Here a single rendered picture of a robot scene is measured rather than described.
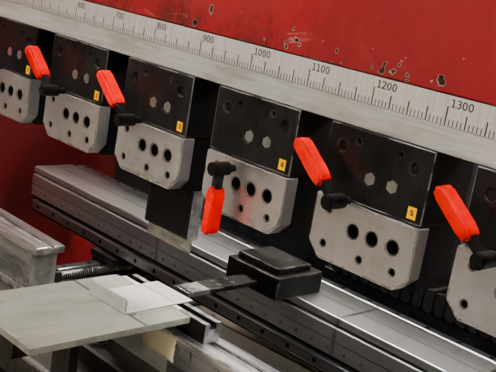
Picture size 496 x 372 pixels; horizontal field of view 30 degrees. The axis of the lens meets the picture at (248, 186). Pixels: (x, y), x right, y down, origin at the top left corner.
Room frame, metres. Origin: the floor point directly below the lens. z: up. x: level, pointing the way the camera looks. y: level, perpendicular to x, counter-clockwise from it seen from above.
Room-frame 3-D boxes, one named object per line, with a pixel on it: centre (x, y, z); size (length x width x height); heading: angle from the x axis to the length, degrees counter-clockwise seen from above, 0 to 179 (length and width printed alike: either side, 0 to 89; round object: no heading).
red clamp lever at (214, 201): (1.16, 0.04, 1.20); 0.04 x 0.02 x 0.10; 136
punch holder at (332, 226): (1.06, -0.17, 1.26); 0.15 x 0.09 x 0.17; 46
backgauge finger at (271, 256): (1.43, -0.02, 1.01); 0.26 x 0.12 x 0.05; 136
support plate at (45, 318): (1.21, 0.21, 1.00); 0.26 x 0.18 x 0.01; 136
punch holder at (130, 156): (1.33, 0.12, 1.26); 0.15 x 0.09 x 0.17; 46
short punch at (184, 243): (1.32, 0.10, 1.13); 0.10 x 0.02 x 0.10; 46
